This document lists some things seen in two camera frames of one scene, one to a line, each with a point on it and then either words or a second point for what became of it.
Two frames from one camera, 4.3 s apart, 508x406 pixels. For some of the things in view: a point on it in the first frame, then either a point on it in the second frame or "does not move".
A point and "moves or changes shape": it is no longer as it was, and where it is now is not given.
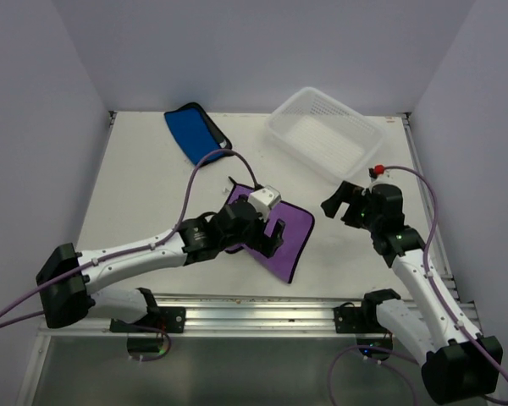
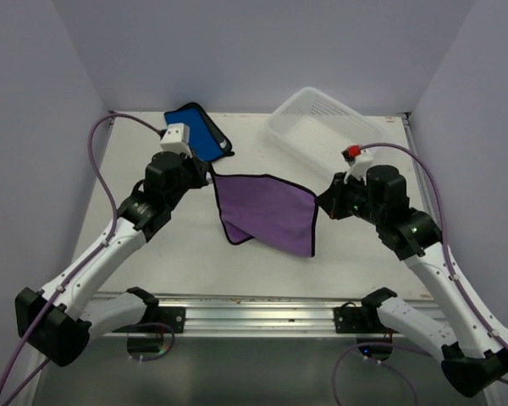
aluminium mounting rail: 239,315 does not move
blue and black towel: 196,133 does not move
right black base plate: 358,320 does not move
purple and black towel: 298,220 moves or changes shape
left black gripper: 267,244 -> 200,170
